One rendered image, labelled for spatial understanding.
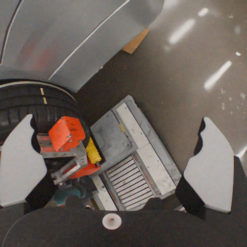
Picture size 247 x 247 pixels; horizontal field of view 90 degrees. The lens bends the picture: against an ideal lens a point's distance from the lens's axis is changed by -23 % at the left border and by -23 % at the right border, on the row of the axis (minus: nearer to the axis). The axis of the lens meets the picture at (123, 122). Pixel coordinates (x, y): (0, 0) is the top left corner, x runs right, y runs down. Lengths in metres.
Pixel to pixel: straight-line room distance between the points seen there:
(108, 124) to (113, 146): 0.17
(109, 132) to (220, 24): 1.33
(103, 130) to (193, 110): 0.69
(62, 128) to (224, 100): 1.06
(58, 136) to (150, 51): 1.16
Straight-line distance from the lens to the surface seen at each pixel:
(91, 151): 0.85
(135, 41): 1.57
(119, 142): 1.11
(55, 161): 0.92
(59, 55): 0.50
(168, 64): 1.35
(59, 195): 0.87
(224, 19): 1.59
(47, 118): 0.50
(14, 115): 0.48
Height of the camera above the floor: 1.18
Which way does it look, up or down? 60 degrees down
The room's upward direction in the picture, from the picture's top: 78 degrees counter-clockwise
